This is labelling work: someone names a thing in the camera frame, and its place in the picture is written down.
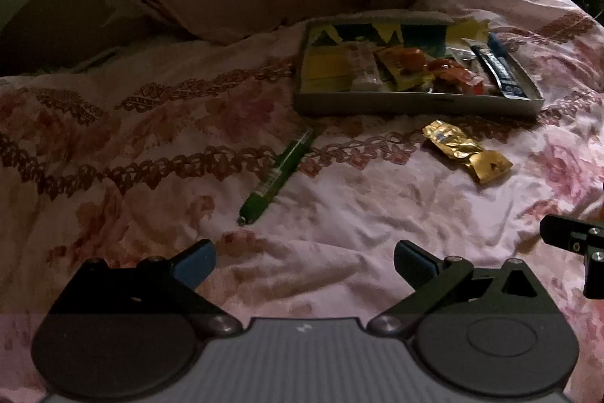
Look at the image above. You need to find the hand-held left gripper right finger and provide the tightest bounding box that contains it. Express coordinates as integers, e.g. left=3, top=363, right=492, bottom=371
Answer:
left=367, top=239, right=564, bottom=338

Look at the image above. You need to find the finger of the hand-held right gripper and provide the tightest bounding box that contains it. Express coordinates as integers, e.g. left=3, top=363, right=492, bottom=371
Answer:
left=539, top=213, right=604, bottom=300

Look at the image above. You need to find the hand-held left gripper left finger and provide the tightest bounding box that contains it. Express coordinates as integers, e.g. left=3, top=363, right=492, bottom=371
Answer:
left=47, top=238, right=243, bottom=335

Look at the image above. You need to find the gold wrapper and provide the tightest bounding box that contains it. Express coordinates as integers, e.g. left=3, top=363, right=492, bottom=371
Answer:
left=421, top=120, right=514, bottom=186

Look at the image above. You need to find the shallow printed cardboard box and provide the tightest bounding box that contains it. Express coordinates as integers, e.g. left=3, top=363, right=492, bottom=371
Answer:
left=293, top=9, right=546, bottom=119

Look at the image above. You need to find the dark blue snack packet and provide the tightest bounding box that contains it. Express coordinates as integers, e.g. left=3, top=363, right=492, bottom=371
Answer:
left=471, top=43, right=528, bottom=100

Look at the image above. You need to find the yellow snack packet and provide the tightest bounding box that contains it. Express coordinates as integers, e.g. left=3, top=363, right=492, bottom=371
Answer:
left=374, top=46, right=425, bottom=93

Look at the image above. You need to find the orange red snack packet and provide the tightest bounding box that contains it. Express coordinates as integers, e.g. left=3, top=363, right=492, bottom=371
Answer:
left=424, top=57, right=485, bottom=97

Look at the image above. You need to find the pink print cracker packet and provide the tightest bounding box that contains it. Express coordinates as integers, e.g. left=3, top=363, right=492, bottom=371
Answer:
left=349, top=42, right=382, bottom=92

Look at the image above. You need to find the large clear printed pouch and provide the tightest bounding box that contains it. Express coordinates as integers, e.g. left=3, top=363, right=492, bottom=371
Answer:
left=446, top=37, right=487, bottom=66

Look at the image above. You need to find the small orange ball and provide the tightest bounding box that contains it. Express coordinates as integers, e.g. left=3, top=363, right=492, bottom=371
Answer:
left=399, top=47, right=427, bottom=72

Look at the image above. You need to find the green pen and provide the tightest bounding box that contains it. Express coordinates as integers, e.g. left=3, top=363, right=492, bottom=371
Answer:
left=237, top=126, right=315, bottom=227

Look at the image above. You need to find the pink floral blanket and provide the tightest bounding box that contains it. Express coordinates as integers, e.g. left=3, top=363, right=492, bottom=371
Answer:
left=0, top=0, right=604, bottom=403

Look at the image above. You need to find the brown headboard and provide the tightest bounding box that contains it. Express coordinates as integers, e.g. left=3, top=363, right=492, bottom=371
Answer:
left=0, top=0, right=159, bottom=76

